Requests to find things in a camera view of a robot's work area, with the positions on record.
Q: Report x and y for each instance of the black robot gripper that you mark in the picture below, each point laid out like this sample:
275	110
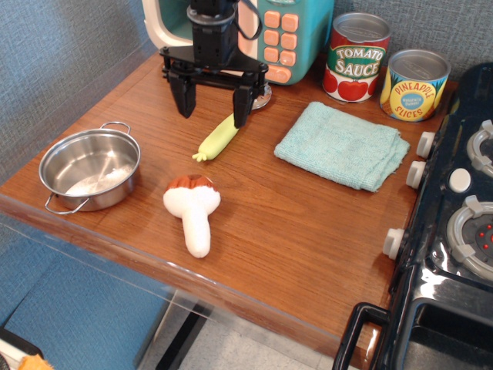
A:
214	59

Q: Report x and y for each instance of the spoon with yellow handle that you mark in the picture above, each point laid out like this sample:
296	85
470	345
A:
224	132

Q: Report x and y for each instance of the toy microwave oven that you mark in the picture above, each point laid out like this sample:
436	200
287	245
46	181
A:
293	33

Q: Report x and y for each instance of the plush mushroom toy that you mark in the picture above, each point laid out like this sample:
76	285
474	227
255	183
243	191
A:
192	198

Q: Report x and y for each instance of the light blue folded cloth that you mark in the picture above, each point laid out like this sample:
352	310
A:
343	148

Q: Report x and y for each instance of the stainless steel pot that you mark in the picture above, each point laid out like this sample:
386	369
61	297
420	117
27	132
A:
91	170

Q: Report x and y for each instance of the tomato sauce can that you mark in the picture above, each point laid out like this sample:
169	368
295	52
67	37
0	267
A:
358	45

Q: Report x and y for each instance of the pineapple slices can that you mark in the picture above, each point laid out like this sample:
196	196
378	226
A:
413	85

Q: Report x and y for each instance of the grey stove knob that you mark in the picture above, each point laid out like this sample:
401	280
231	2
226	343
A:
425	144
392	242
415	174

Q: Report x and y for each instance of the black toy stove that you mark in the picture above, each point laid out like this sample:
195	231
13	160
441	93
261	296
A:
440	314

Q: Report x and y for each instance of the orange plush object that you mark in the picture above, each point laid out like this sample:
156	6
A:
25	362

